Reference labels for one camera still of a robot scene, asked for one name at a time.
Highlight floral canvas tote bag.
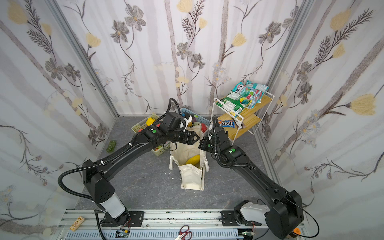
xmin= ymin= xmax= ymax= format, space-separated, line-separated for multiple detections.
xmin=169 ymin=142 xmax=209 ymax=191

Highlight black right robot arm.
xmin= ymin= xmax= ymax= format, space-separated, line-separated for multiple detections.
xmin=199 ymin=117 xmax=304 ymax=240

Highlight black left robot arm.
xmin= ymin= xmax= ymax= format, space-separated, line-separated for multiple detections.
xmin=58 ymin=108 xmax=199 ymax=227

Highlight blue M&M candy bag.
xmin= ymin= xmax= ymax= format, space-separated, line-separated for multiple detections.
xmin=218 ymin=120 xmax=236 ymax=128

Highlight red toy bell pepper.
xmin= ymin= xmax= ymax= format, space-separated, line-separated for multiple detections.
xmin=201 ymin=123 xmax=208 ymax=133

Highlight blue plastic vegetable basket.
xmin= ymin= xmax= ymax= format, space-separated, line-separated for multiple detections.
xmin=181 ymin=108 xmax=211 ymax=128

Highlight green plastic fruit basket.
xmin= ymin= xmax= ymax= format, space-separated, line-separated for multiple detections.
xmin=131 ymin=114 xmax=171 ymax=157

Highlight yellow toy bell pepper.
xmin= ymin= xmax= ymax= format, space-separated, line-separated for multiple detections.
xmin=146 ymin=117 xmax=156 ymax=126

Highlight green snack packet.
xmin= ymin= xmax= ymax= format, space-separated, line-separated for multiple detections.
xmin=216 ymin=91 xmax=250 ymax=117

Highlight teal snack packet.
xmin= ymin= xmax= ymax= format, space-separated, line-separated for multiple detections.
xmin=232 ymin=80 xmax=269 ymax=109

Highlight small green toy on floor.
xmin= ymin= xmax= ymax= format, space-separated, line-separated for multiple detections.
xmin=106 ymin=140 xmax=117 ymax=153

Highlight orange and wood tape roll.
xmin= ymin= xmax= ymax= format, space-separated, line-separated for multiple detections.
xmin=292 ymin=228 xmax=301 ymax=238

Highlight wooden tag block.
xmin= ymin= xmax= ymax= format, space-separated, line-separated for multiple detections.
xmin=70 ymin=217 xmax=85 ymax=232

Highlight white wire wooden shelf rack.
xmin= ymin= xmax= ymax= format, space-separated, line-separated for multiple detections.
xmin=211 ymin=92 xmax=275 ymax=144

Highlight red handled scissors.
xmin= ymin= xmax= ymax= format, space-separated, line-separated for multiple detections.
xmin=175 ymin=225 xmax=193 ymax=240

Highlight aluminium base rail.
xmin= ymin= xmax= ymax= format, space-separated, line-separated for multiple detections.
xmin=53 ymin=209 xmax=301 ymax=240

